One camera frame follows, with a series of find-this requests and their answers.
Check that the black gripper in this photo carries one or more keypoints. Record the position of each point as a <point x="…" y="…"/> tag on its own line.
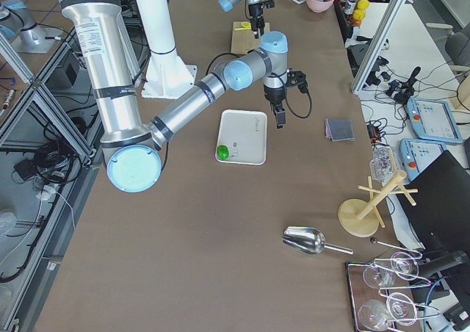
<point x="274" y="95"/>
<point x="254" y="10"/>

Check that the upper lemon slice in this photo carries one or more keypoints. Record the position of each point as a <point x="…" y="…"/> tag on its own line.
<point x="245" y="25"/>

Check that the wooden cutting board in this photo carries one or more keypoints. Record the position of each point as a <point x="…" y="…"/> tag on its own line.
<point x="243" y="41"/>

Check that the cream rabbit tray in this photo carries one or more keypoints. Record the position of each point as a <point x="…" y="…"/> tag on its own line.
<point x="245" y="134"/>

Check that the grey folded cloth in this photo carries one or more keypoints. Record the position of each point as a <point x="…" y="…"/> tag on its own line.
<point x="339" y="129"/>

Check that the green lime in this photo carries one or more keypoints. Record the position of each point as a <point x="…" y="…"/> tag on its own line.
<point x="222" y="152"/>

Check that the white support column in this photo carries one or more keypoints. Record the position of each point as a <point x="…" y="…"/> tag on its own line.
<point x="156" y="22"/>

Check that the wooden mug tree stand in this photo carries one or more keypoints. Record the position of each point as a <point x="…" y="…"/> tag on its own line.
<point x="361" y="218"/>

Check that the metal scoop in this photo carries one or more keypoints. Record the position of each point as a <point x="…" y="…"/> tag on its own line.
<point x="310" y="240"/>

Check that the blue teach pendant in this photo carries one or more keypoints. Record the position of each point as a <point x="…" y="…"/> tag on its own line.
<point x="433" y="120"/>
<point x="418" y="154"/>

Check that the black monitor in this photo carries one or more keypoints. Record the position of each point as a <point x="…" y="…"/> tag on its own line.
<point x="440" y="217"/>

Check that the wine glass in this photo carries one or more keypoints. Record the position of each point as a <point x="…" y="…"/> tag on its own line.
<point x="397" y="311"/>
<point x="382" y="273"/>

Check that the black glass rack tray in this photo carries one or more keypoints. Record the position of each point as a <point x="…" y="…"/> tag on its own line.
<point x="359" y="292"/>

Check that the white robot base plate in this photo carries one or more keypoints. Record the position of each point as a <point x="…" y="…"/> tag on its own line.
<point x="162" y="83"/>

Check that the aluminium frame post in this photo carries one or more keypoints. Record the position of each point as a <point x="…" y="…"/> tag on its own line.
<point x="387" y="21"/>

